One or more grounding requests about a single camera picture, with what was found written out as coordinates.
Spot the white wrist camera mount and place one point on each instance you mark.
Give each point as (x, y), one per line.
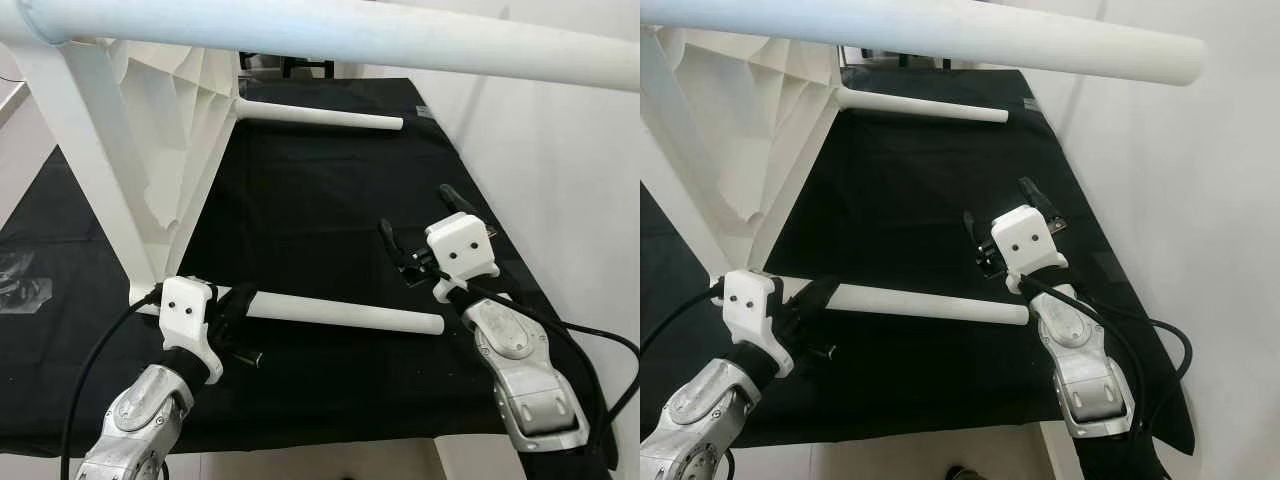
(1028, 240)
(185, 310)
(462, 250)
(752, 305)

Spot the white plastic children table top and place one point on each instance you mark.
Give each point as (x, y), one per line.
(720, 140)
(100, 150)

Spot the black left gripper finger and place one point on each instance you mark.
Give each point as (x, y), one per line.
(242, 300)
(818, 297)

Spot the robot right leg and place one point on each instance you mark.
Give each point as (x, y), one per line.
(965, 473)

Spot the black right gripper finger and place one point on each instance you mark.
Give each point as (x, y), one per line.
(972, 232)
(1036, 196)
(458, 200)
(390, 240)

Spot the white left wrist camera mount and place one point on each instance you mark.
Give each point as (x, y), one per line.
(185, 310)
(752, 305)

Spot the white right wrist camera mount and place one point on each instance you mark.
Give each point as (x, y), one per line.
(1028, 240)
(462, 250)

